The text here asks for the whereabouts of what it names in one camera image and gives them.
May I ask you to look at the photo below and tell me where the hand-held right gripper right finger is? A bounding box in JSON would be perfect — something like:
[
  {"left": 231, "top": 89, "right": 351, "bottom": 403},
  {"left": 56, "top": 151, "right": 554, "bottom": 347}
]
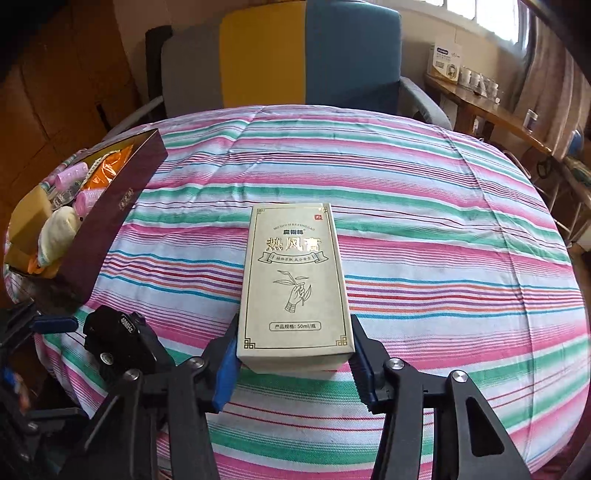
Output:
[{"left": 350, "top": 314, "right": 534, "bottom": 480}]

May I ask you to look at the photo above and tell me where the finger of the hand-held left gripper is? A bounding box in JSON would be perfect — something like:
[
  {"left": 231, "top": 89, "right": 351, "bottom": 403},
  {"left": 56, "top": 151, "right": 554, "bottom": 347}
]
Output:
[
  {"left": 31, "top": 315, "right": 78, "bottom": 334},
  {"left": 83, "top": 307, "right": 174, "bottom": 384}
]

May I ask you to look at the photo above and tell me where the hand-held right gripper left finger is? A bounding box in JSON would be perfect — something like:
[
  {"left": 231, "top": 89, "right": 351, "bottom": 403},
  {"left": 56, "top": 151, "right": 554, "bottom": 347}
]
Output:
[{"left": 69, "top": 314, "right": 241, "bottom": 480}]

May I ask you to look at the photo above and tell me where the orange plastic basket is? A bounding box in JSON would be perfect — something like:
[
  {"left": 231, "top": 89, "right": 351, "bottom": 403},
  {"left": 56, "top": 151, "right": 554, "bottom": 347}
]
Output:
[{"left": 25, "top": 256, "right": 61, "bottom": 278}]

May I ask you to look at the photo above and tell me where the beige carton box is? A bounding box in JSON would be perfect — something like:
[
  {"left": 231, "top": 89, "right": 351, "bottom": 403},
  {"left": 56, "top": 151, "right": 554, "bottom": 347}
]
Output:
[{"left": 236, "top": 202, "right": 356, "bottom": 379}]

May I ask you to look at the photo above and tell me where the gold tin box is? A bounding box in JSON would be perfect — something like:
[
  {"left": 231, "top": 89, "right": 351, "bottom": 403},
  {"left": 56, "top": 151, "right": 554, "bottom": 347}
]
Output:
[{"left": 4, "top": 128, "right": 169, "bottom": 305}]

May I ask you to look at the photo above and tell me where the orange snack packet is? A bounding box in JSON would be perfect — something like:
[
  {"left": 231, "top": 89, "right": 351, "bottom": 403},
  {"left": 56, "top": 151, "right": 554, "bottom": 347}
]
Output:
[{"left": 83, "top": 144, "right": 134, "bottom": 195}]

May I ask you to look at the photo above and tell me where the yellow cloth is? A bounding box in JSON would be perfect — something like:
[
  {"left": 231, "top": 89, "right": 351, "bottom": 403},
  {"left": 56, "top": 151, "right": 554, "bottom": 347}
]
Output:
[{"left": 38, "top": 205, "right": 83, "bottom": 268}]

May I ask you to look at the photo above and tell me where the yellow sponge block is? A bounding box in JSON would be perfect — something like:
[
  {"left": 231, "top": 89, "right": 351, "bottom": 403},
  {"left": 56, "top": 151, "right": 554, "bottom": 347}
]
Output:
[{"left": 10, "top": 189, "right": 54, "bottom": 259}]

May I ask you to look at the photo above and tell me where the wooden wardrobe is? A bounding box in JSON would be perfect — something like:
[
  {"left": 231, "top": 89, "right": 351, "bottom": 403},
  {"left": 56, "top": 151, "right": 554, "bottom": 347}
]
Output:
[{"left": 0, "top": 0, "right": 153, "bottom": 153}]

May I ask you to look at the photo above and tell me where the black upright panel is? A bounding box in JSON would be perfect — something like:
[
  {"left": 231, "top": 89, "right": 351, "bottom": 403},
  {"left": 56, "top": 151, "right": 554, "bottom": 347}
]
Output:
[{"left": 145, "top": 25, "right": 174, "bottom": 100}]

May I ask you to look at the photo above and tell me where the wooden side table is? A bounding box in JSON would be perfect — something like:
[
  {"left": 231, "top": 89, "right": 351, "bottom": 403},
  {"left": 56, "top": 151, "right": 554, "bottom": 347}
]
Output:
[{"left": 425, "top": 74, "right": 555, "bottom": 155}]

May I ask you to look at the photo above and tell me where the row of white cups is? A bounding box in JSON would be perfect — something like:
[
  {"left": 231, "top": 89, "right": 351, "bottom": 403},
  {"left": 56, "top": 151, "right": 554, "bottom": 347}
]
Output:
[{"left": 458, "top": 67, "right": 503, "bottom": 102}]

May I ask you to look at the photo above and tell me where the grey yellow blue armchair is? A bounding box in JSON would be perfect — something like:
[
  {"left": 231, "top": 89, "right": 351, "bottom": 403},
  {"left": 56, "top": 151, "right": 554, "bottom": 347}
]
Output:
[{"left": 104, "top": 0, "right": 453, "bottom": 134}]

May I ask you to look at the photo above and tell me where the white printed carton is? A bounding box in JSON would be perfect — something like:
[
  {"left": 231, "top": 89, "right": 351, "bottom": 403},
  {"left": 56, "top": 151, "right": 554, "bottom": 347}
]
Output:
[{"left": 426, "top": 42, "right": 465, "bottom": 84}]

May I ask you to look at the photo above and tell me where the floral curtain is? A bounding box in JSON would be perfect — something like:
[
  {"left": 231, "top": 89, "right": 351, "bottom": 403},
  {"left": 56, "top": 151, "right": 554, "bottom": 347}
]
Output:
[{"left": 522, "top": 28, "right": 583, "bottom": 158}]

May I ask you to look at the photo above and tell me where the window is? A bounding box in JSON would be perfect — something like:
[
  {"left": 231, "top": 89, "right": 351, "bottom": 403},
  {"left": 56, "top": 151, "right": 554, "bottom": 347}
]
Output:
[{"left": 443, "top": 0, "right": 532, "bottom": 51}]

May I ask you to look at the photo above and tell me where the white metal frame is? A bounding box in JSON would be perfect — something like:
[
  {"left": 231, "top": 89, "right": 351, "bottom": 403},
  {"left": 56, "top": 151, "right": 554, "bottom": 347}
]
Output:
[{"left": 538, "top": 157, "right": 591, "bottom": 243}]

